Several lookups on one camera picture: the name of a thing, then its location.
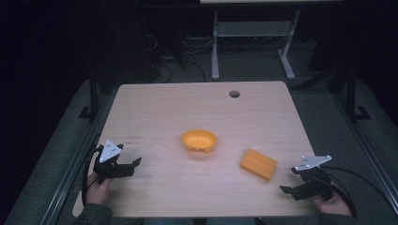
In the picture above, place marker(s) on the black metal stand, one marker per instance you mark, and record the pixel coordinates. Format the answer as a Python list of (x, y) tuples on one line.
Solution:
[(352, 93), (93, 93)]

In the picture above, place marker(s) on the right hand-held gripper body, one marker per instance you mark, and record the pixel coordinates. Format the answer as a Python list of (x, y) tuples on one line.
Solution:
[(314, 178)]

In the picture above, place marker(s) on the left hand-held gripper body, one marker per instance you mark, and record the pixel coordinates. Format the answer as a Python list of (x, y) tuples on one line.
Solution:
[(108, 162)]

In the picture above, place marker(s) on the person's right hand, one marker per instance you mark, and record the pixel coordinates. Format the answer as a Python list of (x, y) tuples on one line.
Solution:
[(333, 204)]

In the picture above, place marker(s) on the orange plastic bowl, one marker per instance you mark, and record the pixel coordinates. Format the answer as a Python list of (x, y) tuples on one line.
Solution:
[(199, 141)]

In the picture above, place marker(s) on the metal frame rail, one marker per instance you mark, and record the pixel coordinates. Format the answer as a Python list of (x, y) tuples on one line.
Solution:
[(67, 175), (369, 150)]

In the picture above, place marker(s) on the orange rectangular block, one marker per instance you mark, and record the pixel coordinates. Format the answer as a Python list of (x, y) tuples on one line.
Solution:
[(258, 164)]

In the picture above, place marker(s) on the person's left hand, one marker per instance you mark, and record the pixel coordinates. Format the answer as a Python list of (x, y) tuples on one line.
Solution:
[(98, 190)]

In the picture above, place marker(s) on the white metal stand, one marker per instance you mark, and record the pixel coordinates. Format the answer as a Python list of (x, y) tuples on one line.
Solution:
[(250, 29)]

